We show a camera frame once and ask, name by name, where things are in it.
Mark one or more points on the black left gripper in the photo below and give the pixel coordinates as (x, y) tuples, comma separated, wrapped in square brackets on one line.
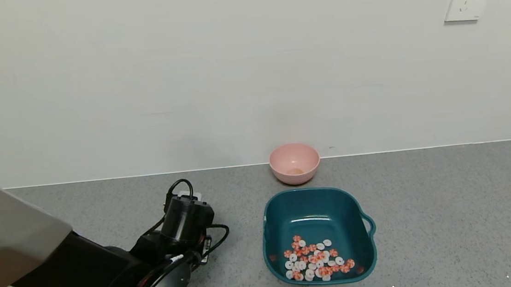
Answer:
[(207, 245)]

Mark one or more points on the red and white solid pieces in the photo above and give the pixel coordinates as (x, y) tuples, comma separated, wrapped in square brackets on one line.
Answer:
[(316, 260)]

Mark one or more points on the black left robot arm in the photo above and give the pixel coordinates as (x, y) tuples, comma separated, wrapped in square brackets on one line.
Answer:
[(100, 272)]

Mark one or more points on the pink plastic bowl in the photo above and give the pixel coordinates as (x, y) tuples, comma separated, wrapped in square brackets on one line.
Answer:
[(294, 163)]

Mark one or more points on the teal square plastic basin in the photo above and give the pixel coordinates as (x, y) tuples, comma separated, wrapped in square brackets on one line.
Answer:
[(315, 221)]

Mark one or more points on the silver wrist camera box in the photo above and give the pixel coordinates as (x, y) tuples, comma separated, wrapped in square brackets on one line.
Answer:
[(194, 196)]

